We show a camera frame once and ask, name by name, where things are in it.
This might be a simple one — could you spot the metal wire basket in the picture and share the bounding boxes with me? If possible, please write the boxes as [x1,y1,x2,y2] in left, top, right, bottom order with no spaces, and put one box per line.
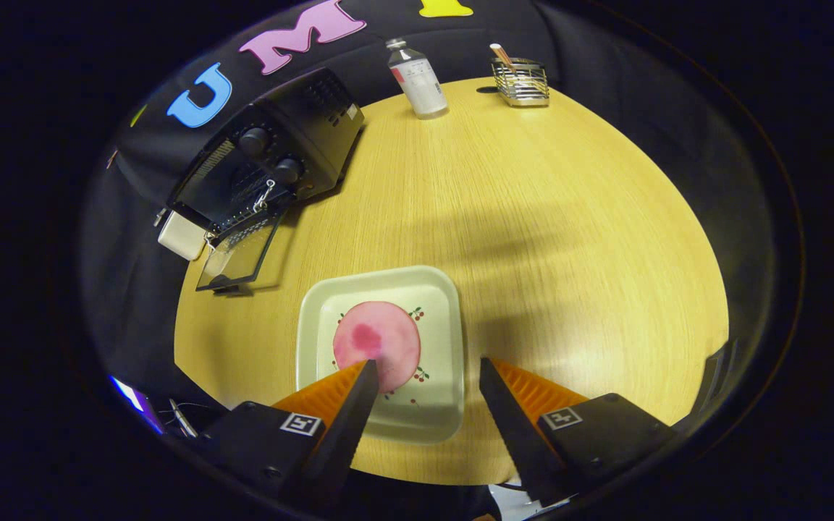
[491,56,550,108]

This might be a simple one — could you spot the black toaster oven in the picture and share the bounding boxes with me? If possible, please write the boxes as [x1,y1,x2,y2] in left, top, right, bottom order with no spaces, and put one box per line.
[117,67,365,294]

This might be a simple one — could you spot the black backdrop cloth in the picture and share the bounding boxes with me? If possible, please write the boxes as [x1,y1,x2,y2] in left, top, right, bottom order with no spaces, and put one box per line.
[80,0,801,449]

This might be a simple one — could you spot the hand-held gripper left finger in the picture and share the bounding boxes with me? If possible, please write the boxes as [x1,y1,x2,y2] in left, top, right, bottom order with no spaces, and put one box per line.
[200,359,380,507]

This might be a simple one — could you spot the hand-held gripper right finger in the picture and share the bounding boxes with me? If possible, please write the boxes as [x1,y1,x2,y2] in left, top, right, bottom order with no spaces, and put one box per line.
[479,357,678,507]

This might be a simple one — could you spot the cream square cherry-print plate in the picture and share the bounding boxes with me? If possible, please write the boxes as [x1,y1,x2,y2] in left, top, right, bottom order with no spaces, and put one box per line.
[296,266,466,444]

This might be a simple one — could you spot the pink round food slice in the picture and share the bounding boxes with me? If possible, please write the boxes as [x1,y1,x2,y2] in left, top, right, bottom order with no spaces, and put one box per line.
[333,301,422,394]

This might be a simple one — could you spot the white pop-up toaster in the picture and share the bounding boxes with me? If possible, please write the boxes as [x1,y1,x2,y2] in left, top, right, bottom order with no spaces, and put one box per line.
[157,210,208,261]

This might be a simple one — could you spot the clear glass bottle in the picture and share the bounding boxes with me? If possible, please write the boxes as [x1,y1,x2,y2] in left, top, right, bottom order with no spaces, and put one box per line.
[386,38,450,120]

